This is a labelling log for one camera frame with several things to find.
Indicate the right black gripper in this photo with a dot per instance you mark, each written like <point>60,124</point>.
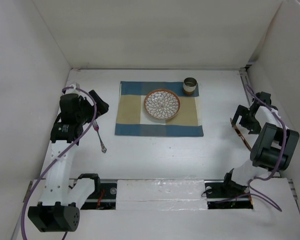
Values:
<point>242,111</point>

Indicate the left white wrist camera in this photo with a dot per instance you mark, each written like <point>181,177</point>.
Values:
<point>73,89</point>

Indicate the silver fork with pink neck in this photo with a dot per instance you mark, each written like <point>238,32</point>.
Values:
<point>96,128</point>

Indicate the metal cup with brown base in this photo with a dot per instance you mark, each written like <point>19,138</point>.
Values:
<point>189,85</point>

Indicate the white foam block front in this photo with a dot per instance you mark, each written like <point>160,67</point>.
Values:
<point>163,195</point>

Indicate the aluminium rail right side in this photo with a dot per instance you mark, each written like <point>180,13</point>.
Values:
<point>247,85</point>

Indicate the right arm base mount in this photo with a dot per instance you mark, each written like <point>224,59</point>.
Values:
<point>220,197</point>

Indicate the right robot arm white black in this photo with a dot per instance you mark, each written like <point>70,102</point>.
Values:
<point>238,177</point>

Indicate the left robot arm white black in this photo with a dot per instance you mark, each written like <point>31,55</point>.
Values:
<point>58,209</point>

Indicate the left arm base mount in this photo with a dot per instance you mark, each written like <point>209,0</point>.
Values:
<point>105,199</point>

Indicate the blue beige white cloth napkin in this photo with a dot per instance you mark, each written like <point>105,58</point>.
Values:
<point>133,119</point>

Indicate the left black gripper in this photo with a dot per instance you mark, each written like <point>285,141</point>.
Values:
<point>102,107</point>

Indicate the orange floral patterned plate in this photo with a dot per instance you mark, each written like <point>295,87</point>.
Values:
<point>162,104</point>

